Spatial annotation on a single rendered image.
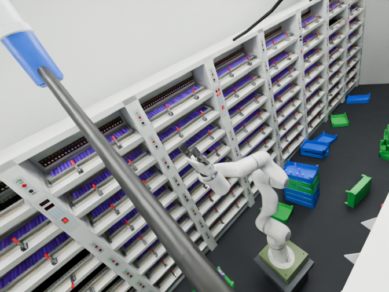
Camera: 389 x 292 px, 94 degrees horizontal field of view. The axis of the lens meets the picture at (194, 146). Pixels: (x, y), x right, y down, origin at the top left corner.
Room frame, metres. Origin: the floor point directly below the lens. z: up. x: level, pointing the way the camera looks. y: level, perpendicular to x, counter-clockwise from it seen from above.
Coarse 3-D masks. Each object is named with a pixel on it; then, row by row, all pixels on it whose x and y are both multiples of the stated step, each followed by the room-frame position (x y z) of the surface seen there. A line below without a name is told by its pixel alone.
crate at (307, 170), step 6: (288, 162) 1.49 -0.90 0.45; (294, 162) 1.45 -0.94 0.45; (288, 168) 1.45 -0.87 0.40; (294, 168) 1.42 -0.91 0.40; (300, 168) 1.38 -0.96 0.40; (306, 168) 1.35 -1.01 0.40; (312, 168) 1.31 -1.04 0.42; (318, 168) 1.26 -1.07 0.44; (288, 174) 1.33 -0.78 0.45; (294, 174) 1.34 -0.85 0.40; (300, 174) 1.31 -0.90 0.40; (306, 174) 1.28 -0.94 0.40; (312, 174) 1.25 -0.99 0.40; (300, 180) 1.24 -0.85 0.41; (306, 180) 1.19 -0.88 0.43; (312, 180) 1.15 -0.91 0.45
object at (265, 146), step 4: (268, 136) 1.89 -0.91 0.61; (264, 140) 1.85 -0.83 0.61; (268, 140) 1.85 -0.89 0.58; (272, 140) 1.83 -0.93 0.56; (260, 144) 1.80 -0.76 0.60; (264, 144) 1.81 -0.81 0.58; (268, 144) 1.79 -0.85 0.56; (272, 144) 1.77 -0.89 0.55; (256, 148) 1.76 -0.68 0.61; (260, 148) 1.76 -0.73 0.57; (264, 148) 1.75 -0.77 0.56; (268, 148) 1.73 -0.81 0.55; (252, 152) 1.72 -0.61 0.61
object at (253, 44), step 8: (248, 40) 1.90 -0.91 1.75; (256, 40) 1.82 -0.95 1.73; (264, 40) 1.84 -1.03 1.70; (248, 48) 1.92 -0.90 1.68; (256, 48) 1.84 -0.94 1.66; (264, 56) 1.82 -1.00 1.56; (264, 64) 1.82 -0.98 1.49; (248, 72) 1.97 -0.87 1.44; (264, 72) 1.81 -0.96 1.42; (264, 88) 1.83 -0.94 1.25; (272, 96) 1.84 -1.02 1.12; (264, 104) 1.86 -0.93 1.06; (272, 112) 1.82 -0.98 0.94; (272, 120) 1.81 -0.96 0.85; (272, 136) 1.84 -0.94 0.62; (280, 144) 1.84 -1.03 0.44; (280, 152) 1.83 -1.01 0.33
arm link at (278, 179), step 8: (256, 152) 0.82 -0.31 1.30; (264, 152) 0.81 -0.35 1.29; (264, 160) 0.77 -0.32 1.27; (272, 160) 0.80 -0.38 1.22; (264, 168) 0.78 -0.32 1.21; (272, 168) 0.77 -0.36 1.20; (280, 168) 0.78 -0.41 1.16; (272, 176) 0.74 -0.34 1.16; (280, 176) 0.73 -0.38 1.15; (272, 184) 0.75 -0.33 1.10; (280, 184) 0.71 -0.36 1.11
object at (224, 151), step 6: (228, 144) 1.52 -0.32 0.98; (222, 150) 1.49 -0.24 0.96; (228, 150) 1.48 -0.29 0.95; (210, 156) 1.46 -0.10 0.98; (216, 156) 1.44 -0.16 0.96; (222, 156) 1.45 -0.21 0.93; (210, 162) 1.40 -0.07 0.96; (216, 162) 1.41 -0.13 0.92; (192, 174) 1.33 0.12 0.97; (198, 174) 1.31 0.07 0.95; (186, 180) 1.29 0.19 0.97; (192, 180) 1.27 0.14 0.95; (186, 186) 1.23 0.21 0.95
